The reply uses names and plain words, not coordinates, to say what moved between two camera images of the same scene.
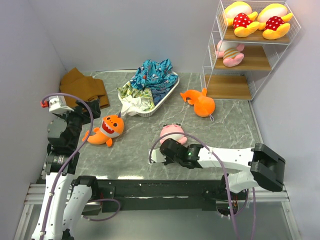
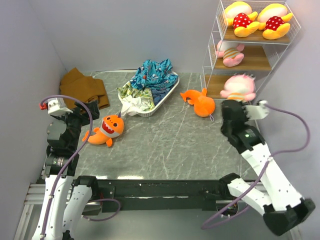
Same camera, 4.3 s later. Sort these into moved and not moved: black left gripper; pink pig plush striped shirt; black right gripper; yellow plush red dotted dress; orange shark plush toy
Moved: black right gripper
Not moved: yellow plush red dotted dress; black left gripper; orange shark plush toy; pink pig plush striped shirt
